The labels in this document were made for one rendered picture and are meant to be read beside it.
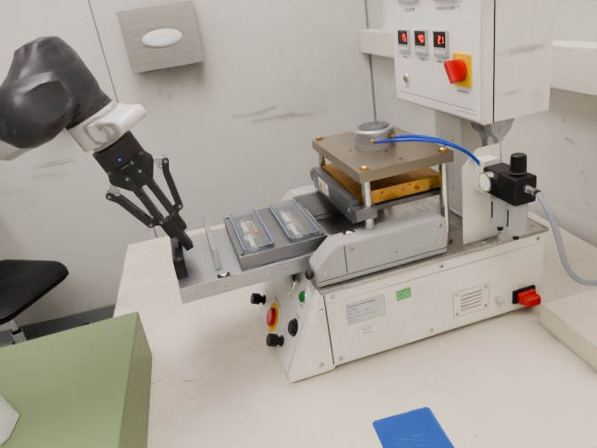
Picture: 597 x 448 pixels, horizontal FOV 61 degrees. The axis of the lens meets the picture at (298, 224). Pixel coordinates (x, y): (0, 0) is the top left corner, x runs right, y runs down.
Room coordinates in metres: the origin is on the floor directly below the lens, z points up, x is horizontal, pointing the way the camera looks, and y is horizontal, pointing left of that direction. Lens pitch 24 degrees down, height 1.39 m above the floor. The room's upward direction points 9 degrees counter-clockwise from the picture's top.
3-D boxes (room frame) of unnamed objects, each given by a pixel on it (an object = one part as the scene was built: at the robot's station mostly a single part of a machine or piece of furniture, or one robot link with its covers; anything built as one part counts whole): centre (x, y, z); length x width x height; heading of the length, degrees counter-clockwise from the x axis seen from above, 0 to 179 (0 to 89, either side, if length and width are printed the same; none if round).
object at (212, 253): (0.90, 0.10, 0.97); 0.30 x 0.22 x 0.08; 102
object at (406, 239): (0.81, -0.13, 0.97); 0.26 x 0.05 x 0.07; 102
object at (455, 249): (0.96, -0.21, 0.93); 0.46 x 0.35 x 0.01; 102
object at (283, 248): (0.91, 0.05, 0.98); 0.20 x 0.17 x 0.03; 12
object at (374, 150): (0.94, -0.21, 1.08); 0.31 x 0.24 x 0.13; 12
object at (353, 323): (0.94, -0.17, 0.84); 0.53 x 0.37 x 0.17; 102
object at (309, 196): (1.08, -0.08, 0.97); 0.25 x 0.05 x 0.07; 102
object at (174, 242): (0.87, 0.23, 0.99); 0.15 x 0.02 x 0.04; 12
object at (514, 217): (0.77, -0.35, 1.05); 0.15 x 0.05 x 0.15; 12
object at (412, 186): (0.95, -0.17, 1.07); 0.22 x 0.17 x 0.10; 12
